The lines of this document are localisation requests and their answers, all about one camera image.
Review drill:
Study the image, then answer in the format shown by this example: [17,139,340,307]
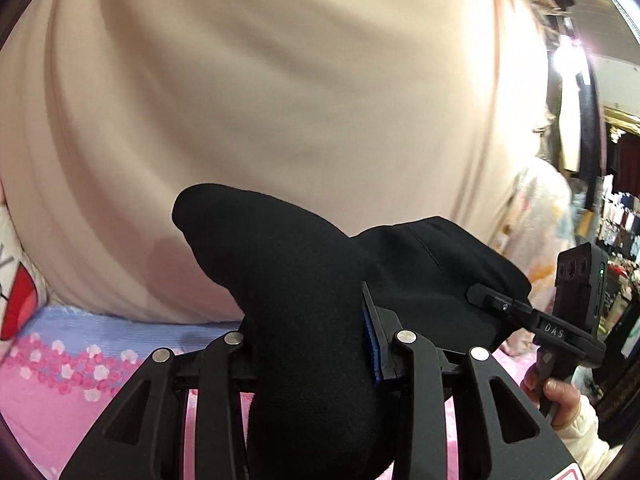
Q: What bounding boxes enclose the person's right hand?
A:
[520,367,583,428]

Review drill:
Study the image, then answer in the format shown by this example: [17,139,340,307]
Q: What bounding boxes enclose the pink floral bed sheet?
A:
[0,305,551,480]

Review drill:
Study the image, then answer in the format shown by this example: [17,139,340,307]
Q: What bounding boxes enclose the black pants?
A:
[171,183,532,480]

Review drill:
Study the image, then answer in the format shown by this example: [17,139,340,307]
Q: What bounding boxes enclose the person's right forearm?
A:
[565,397,631,480]

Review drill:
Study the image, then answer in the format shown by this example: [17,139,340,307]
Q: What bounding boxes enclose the pastel printed cloth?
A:
[492,157,576,361]

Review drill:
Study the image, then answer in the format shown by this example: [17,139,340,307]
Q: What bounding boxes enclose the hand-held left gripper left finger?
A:
[59,331,261,480]

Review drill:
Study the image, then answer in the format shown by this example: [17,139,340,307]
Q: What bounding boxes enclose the white pillow with red print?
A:
[0,200,51,343]

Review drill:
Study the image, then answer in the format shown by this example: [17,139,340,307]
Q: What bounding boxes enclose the person's cream shirt torso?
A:
[0,0,551,326]

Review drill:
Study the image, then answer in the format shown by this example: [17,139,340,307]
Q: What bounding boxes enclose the shelf of assorted small goods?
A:
[597,175,640,356]

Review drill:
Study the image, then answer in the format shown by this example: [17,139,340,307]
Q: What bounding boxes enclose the black hanging garment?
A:
[560,60,608,181]

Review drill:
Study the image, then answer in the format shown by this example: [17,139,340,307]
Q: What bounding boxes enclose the gold ornate frame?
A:
[600,105,640,133]

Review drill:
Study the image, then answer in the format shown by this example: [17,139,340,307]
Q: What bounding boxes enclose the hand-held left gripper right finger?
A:
[360,282,573,480]

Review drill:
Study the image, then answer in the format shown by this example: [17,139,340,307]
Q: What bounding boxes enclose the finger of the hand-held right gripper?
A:
[467,283,538,328]

